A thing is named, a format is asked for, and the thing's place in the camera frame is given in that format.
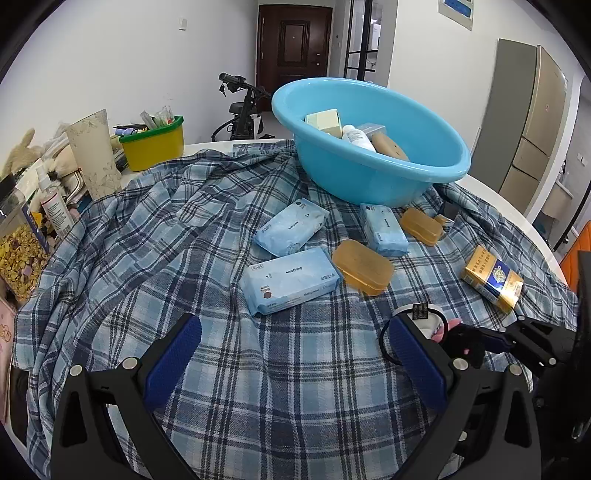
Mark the blue plaid cloth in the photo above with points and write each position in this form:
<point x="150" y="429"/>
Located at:
<point x="161" y="240"/>

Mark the gold blue cigarette box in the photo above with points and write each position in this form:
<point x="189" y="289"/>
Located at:
<point x="491" y="281"/>

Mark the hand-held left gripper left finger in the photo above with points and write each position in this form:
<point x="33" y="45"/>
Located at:
<point x="173" y="360"/>

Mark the black bicycle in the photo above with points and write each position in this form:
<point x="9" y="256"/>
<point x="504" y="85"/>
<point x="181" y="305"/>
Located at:
<point x="240" y="110"/>

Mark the white pink hair accessory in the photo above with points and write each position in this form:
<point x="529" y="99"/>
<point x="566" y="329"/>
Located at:
<point x="427" y="325"/>

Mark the small blue wipes pack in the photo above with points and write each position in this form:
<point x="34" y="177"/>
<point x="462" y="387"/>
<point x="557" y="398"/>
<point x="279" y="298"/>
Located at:
<point x="383" y="228"/>

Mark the white spray bottle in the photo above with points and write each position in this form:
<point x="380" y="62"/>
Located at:
<point x="53" y="203"/>

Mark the crumpled blue wipes pack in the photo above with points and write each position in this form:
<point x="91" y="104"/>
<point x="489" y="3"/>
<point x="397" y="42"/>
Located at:
<point x="291" y="228"/>

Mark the black framed glass door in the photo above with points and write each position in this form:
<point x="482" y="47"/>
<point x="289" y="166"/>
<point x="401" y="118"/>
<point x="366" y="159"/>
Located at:
<point x="364" y="37"/>

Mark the cream carton box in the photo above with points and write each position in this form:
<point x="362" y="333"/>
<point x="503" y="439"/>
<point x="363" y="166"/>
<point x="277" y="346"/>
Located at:
<point x="323" y="121"/>

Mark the green white sachets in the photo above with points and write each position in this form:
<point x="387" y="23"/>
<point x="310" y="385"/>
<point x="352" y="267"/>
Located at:
<point x="159" y="117"/>

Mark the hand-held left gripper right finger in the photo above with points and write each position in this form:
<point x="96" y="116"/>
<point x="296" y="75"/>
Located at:
<point x="415" y="364"/>

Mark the white lotion bottle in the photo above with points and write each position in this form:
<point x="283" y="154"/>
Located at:
<point x="358" y="137"/>

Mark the blue capped tube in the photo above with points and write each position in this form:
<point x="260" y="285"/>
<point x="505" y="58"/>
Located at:
<point x="129" y="133"/>

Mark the large blue wipes pack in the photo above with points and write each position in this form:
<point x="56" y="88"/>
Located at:
<point x="288" y="286"/>

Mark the white wall switch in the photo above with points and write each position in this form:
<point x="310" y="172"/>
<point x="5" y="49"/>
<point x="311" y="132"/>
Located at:
<point x="183" y="22"/>

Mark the small orange soap case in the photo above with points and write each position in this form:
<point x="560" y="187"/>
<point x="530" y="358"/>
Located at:
<point x="421" y="226"/>

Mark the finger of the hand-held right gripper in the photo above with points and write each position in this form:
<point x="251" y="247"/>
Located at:
<point x="461" y="341"/>
<point x="496" y="341"/>

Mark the pale blue carton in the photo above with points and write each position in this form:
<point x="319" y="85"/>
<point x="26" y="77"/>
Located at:
<point x="373" y="129"/>

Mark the white vanity cabinet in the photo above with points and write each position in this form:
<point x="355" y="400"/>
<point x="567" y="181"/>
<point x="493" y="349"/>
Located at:
<point x="558" y="198"/>

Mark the large orange soap case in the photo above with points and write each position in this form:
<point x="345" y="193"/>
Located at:
<point x="362" y="265"/>

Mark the floral cream tumbler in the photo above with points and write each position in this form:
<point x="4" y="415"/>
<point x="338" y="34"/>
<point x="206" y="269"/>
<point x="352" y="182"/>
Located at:
<point x="94" y="157"/>

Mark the dark brown entrance door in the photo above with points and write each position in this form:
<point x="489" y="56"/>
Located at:
<point x="295" y="41"/>

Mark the cream plush toy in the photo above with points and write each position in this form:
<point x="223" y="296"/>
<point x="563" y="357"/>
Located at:
<point x="60" y="162"/>

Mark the pink plastic bag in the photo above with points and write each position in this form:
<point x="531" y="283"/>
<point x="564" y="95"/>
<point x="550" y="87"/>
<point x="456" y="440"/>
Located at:
<point x="4" y="323"/>

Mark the yellow plastic bin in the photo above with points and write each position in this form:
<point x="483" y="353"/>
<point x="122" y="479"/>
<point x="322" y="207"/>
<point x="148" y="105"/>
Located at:
<point x="152" y="147"/>

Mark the orange chair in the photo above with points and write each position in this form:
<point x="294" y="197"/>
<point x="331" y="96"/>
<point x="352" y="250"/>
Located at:
<point x="575" y="258"/>

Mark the tan plush toy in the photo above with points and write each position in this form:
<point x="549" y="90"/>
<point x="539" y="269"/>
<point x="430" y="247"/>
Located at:
<point x="18" y="154"/>

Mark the gold grey refrigerator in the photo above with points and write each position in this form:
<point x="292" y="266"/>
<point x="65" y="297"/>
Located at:
<point x="521" y="124"/>

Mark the wall electrical panel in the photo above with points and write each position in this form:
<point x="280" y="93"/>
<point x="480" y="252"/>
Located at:
<point x="457" y="9"/>

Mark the tan oval soap bar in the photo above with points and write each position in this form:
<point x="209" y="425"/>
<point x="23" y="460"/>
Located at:
<point x="390" y="146"/>

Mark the blue plastic basin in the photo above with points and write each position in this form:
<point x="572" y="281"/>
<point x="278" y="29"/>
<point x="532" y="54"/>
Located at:
<point x="369" y="184"/>

